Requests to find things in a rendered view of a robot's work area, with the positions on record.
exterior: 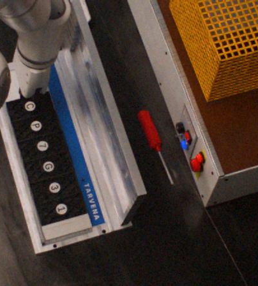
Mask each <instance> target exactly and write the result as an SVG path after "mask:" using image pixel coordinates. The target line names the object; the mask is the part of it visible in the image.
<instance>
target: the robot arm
mask: <svg viewBox="0 0 258 286"><path fill-rule="evenodd" d="M70 14H71V7H70V4H69V0H0V19H1V20H2V21H3V22H4V23H5V24H6V25H8V26H10V27H11V28H13V29H15V30H16V32H17V33H18V43H17V48H16V51H15V55H14V58H13V65H14V68H15V72H16V74H17V80H18V83H19V91H18V93H19V95H20V98H32V100H33V102H37V101H39V100H40V90H41V94H42V95H44V94H45V92H46V90H47V87H48V84H49V79H50V71H51V65H52V64H54V63H55V60H56V59H57V56H58V54H59V49H60V47H61V44H62V41H63V38H64V35H65V32H66V28H67V25H68V22H69V18H70ZM10 84H11V74H10V69H9V66H8V63H7V62H6V59H5V57H4V56H3V54H2V53H1V52H0V110H1V108H2V107H3V104H4V102H5V100H6V99H7V98H8V93H9V90H10Z"/></svg>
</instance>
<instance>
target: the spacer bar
mask: <svg viewBox="0 0 258 286"><path fill-rule="evenodd" d="M88 228H92V224H91V221H90V219H89V215H88V214H85V215H80V216H76V217H73V218H69V219H67V220H63V221H60V222H56V223H53V224H50V225H46V226H43V227H42V230H43V234H44V237H45V240H46V241H48V240H50V239H55V238H59V237H62V236H66V235H69V234H72V233H75V232H78V231H81V230H85V229H88Z"/></svg>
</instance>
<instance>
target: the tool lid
mask: <svg viewBox="0 0 258 286"><path fill-rule="evenodd" d="M70 7H71V14H70V18H69V22H68V25H67V28H66V32H65V34H64V38H63V41H62V44H61V47H62V50H63V52H64V53H65V55H66V58H67V60H68V69H69V72H70V75H71V78H72V81H73V86H74V88H75V92H76V94H77V98H78V100H79V103H80V108H81V109H82V112H83V115H84V118H85V120H86V124H88V125H89V129H90V131H91V134H92V140H93V145H94V149H95V151H96V155H97V157H98V163H99V164H100V168H101V171H102V174H103V177H104V180H105V183H106V185H107V189H108V191H109V194H110V197H111V200H112V203H114V205H115V207H116V211H117V213H118V216H119V217H118V220H119V224H120V226H124V225H128V224H129V223H130V221H131V219H132V218H133V216H134V214H135V212H136V210H137V209H138V207H139V206H140V204H141V202H142V201H143V200H144V198H145V196H146V195H147V191H146V189H145V186H144V183H143V181H142V178H141V176H140V172H139V169H138V167H137V164H136V162H135V158H134V156H133V151H132V149H131V146H130V143H129V140H128V137H127V136H126V132H125V129H124V126H123V124H122V122H121V118H120V114H119V111H118V108H117V106H116V102H115V100H114V97H113V95H112V92H111V90H110V86H109V83H108V81H107V76H106V74H105V71H104V69H103V65H102V62H101V60H100V57H99V55H98V51H97V49H96V47H95V43H94V39H93V35H92V34H91V31H90V28H89V25H88V23H87V20H86V17H85V15H84V11H83V9H82V4H81V1H80V0H71V3H70Z"/></svg>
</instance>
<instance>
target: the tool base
mask: <svg viewBox="0 0 258 286"><path fill-rule="evenodd" d="M8 66H9V69H10V71H11V72H12V71H15V68H14V65H13V62H12V63H8ZM55 66H56V69H57V72H58V74H59V78H60V81H61V84H62V86H63V89H64V93H65V96H66V99H67V103H68V106H69V109H70V112H71V115H72V118H73V122H74V124H75V127H76V130H77V133H78V136H79V139H80V144H81V147H82V150H83V152H84V156H85V158H86V162H87V165H88V167H89V171H90V173H91V176H92V179H93V184H94V187H95V190H96V193H97V196H98V200H99V202H100V205H101V207H102V211H103V215H104V217H105V220H106V223H105V224H104V225H100V226H97V227H94V228H93V232H90V233H88V234H84V235H81V236H78V237H74V238H71V239H68V240H63V241H60V242H56V243H54V244H56V245H57V247H56V248H54V247H53V245H54V244H51V245H47V246H43V247H42V242H41V239H40V236H39V233H38V229H37V226H36V223H35V220H34V216H33V213H32V210H31V206H30V203H29V197H28V195H27V191H26V187H25V184H24V180H23V178H22V174H21V171H20V167H19V163H18V161H17V157H16V154H15V149H14V146H13V142H12V139H11V136H10V132H9V129H8V125H7V123H6V119H5V116H4V112H3V108H1V110H0V129H1V133H2V136H3V141H4V145H5V148H6V152H7V155H8V159H9V161H10V165H11V169H12V172H13V175H14V178H15V182H16V187H17V191H18V193H19V198H20V201H21V204H22V208H23V211H24V214H25V217H26V222H27V226H28V227H29V234H30V236H31V240H32V243H33V247H34V251H35V254H36V256H39V255H43V254H45V253H49V252H55V251H57V250H61V249H63V248H68V247H69V246H73V245H77V244H80V243H83V242H86V241H92V240H94V239H98V238H101V237H104V236H108V235H110V234H114V233H117V232H120V231H123V230H126V229H132V226H133V225H132V222H131V221H130V223H129V224H128V225H124V226H120V224H119V220H118V217H119V216H118V213H117V211H116V207H115V205H114V203H112V200H111V197H110V194H109V191H108V189H107V185H106V183H105V180H104V177H103V174H102V171H101V168H100V164H99V163H98V157H97V155H96V151H95V149H94V145H93V140H92V134H91V131H90V129H89V125H88V124H86V120H85V118H84V115H83V112H82V109H81V108H80V103H79V100H78V98H77V94H76V92H75V88H74V86H73V81H72V78H71V75H70V72H69V69H68V60H67V58H66V55H65V53H64V52H63V51H62V50H60V51H59V54H58V56H57V59H56V60H55ZM28 187H29V183H28ZM29 189H30V187H29ZM30 192H31V189H30ZM31 196H32V193H31ZM32 199H33V196H32ZM33 202H34V200H33ZM34 206H35V204H34ZM35 209H36V206H35ZM36 214H37V215H38V213H37V210H36ZM38 219H39V216H38ZM39 223H40V219H39ZM40 226H41V228H42V225H41V223H40ZM103 229H105V230H106V233H103V232H102V230H103Z"/></svg>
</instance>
